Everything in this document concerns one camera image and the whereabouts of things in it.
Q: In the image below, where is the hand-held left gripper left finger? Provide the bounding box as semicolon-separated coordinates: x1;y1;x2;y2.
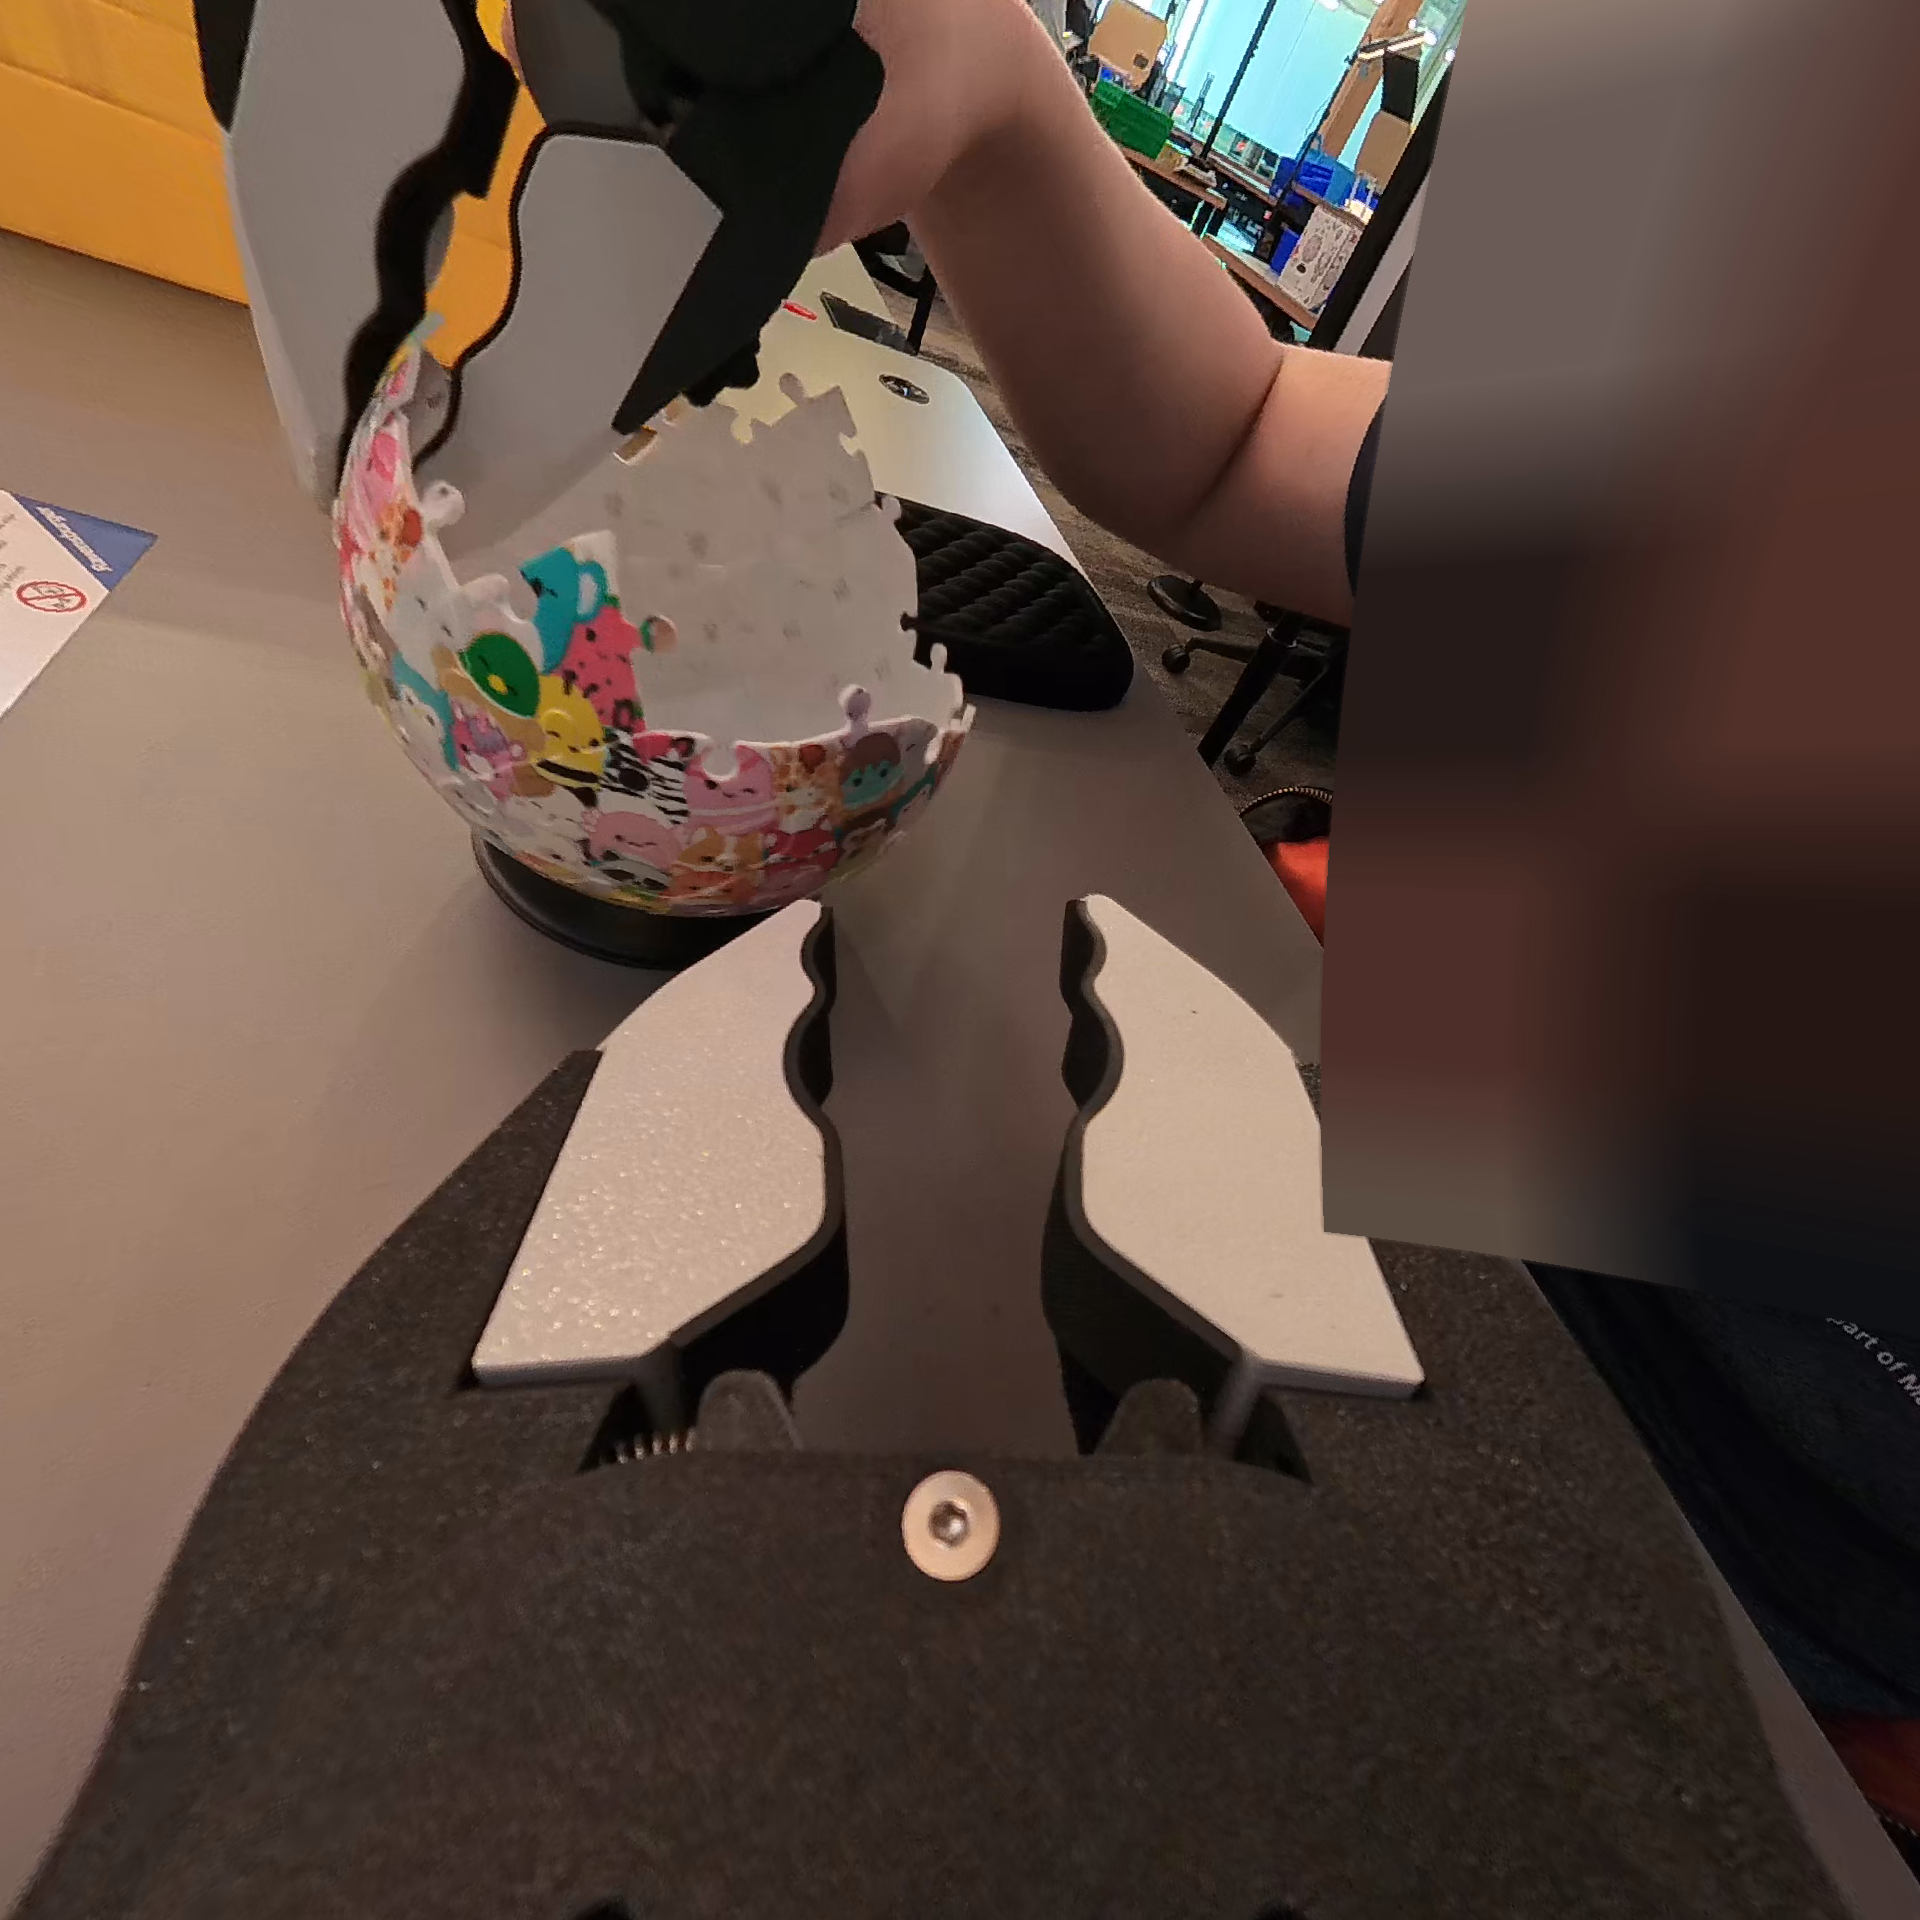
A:
469;901;855;1390

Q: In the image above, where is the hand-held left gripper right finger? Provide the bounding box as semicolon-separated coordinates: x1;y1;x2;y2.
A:
1047;895;1426;1400

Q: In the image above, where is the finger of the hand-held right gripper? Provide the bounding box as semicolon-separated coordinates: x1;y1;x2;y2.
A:
222;0;520;507
407;131;732;529

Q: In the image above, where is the black round puzzle stand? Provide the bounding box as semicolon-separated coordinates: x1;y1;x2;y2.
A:
469;831;840;970

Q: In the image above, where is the colourful puzzle ball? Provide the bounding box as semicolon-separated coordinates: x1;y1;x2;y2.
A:
330;335;975;920

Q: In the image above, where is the person's right forearm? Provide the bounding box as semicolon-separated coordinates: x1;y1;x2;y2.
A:
907;88;1396;624

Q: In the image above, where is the person's right hand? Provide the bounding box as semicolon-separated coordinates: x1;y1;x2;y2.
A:
822;0;1086;255

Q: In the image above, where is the yellow plastic bin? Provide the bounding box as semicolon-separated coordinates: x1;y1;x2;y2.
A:
0;0;548;360

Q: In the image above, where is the orange black bag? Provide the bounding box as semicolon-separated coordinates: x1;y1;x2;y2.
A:
1242;785;1338;951

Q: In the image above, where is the green plastic crate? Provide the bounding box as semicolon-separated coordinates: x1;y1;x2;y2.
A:
1090;70;1191;154

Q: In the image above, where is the white instruction leaflet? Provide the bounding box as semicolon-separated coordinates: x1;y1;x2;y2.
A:
0;487;159;722

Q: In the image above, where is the black textured wrist rest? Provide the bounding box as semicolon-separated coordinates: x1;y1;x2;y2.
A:
886;498;1135;718

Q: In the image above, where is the black office chair base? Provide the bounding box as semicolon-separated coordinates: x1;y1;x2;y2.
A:
1148;574;1339;777

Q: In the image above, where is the white printed box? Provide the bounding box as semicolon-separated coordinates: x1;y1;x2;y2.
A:
1271;198;1368;319

